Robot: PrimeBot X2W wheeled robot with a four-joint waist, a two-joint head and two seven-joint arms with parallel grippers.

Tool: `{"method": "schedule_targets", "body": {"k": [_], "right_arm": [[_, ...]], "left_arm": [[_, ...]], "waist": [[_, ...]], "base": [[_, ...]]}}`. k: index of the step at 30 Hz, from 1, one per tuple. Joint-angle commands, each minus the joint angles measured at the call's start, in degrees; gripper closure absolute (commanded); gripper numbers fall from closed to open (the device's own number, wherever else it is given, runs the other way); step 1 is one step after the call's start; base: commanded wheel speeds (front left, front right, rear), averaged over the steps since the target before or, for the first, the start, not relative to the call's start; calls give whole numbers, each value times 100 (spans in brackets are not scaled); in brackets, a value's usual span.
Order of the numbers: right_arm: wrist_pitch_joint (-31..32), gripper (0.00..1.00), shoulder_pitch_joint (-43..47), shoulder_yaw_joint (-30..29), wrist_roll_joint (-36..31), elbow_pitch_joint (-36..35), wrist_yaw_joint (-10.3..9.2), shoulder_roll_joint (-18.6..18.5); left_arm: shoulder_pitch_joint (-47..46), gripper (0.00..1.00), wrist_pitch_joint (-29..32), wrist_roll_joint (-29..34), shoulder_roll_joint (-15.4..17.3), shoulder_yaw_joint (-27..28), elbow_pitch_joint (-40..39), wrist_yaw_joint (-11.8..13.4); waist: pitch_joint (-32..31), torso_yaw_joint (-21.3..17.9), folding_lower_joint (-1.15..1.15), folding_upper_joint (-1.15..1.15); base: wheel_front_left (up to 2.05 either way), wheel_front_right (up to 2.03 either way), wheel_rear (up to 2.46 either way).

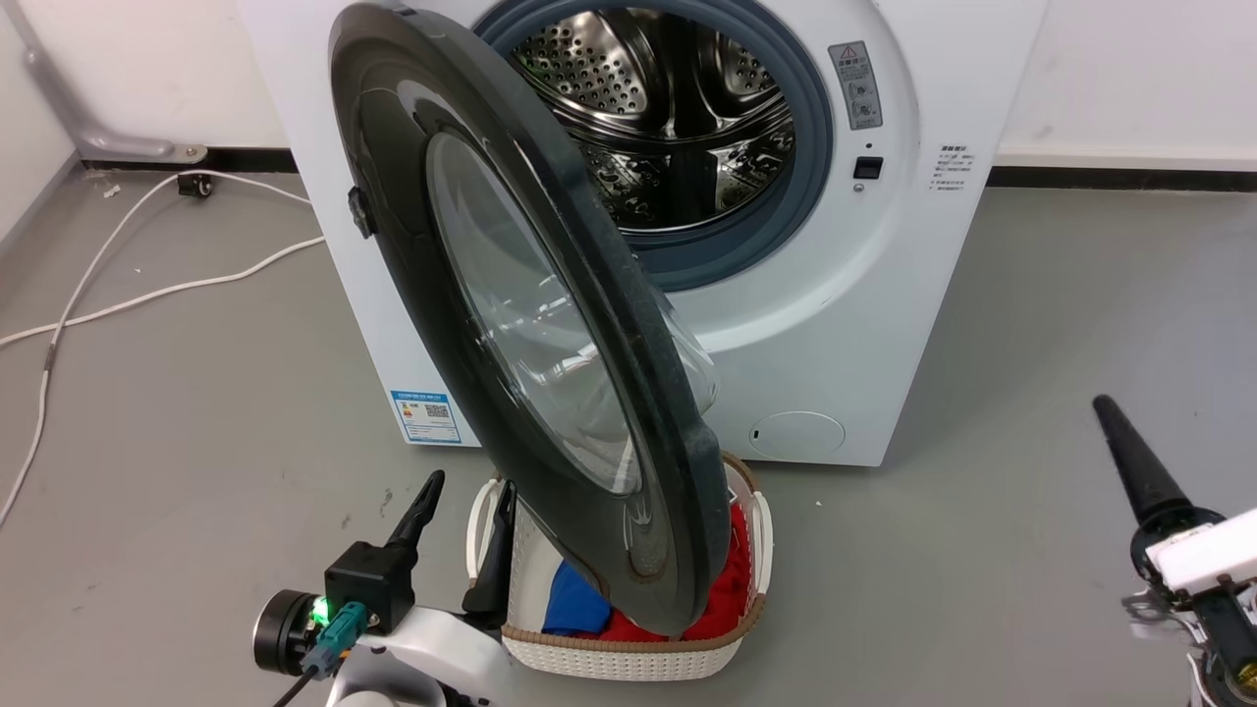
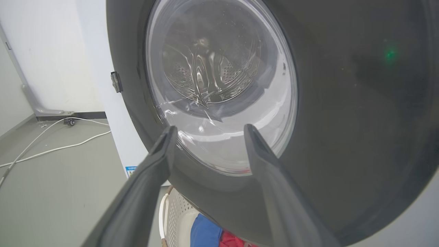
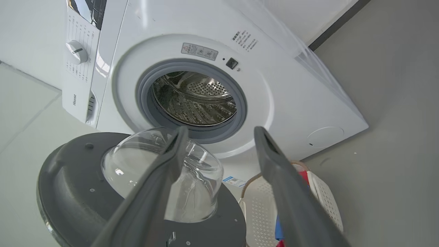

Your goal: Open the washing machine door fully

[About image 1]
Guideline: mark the perforated steel washer drum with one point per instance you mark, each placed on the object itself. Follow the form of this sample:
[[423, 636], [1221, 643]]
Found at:
[[609, 69]]

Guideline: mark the small printed text label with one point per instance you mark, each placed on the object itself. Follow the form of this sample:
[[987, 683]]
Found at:
[[953, 167]]

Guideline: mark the blue garment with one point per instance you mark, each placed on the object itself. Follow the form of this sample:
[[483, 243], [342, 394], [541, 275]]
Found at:
[[574, 604]]

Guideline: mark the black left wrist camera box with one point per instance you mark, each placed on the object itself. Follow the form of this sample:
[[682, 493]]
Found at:
[[368, 584]]

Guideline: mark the dark round washing machine door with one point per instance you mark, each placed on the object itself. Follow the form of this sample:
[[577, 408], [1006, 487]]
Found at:
[[412, 245]]

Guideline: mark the grey-blue rubber door gasket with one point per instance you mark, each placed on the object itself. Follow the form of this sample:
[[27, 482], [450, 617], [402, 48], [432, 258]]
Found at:
[[810, 187]]

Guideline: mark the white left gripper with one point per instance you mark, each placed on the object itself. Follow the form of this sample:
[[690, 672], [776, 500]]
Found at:
[[442, 658]]

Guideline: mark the round white filter cover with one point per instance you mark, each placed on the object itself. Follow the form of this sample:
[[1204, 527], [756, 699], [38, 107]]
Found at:
[[797, 434]]

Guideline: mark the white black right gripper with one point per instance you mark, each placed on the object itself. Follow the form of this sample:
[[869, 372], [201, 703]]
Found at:
[[1208, 555]]

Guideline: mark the white front-load washing machine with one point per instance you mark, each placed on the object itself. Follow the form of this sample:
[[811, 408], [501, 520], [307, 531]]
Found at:
[[835, 324]]

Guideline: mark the black door latch socket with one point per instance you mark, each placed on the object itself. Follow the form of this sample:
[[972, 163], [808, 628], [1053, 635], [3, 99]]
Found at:
[[867, 167]]

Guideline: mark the blue energy label sticker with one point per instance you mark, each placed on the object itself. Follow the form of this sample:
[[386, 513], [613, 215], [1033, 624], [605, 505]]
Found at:
[[426, 417]]

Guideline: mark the white laundry basket brown rim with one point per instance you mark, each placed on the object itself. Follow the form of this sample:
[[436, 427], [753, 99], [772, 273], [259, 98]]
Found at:
[[609, 660]]

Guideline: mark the grey wall pipe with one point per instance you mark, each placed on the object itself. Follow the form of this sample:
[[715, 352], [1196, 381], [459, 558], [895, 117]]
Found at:
[[128, 147]]

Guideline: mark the small black caster wheel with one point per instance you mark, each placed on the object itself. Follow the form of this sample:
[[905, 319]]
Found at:
[[195, 185]]

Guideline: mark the grey warning sticker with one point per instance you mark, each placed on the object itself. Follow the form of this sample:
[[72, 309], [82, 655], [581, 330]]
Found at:
[[855, 86]]

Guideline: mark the red garment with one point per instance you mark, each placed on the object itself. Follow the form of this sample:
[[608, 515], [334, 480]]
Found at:
[[722, 599]]

